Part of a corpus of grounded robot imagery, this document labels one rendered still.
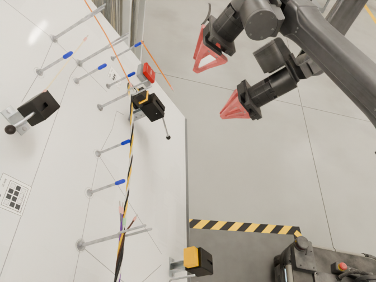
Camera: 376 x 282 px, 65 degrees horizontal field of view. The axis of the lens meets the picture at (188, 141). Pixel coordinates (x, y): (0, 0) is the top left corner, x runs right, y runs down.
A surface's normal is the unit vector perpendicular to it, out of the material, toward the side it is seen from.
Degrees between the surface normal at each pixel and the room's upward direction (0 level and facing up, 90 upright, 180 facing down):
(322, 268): 0
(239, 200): 0
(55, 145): 50
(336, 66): 90
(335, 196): 0
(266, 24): 90
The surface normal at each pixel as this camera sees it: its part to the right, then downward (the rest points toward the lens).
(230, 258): 0.19, -0.65
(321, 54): -0.93, 0.14
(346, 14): -0.02, 0.15
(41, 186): 0.87, -0.33
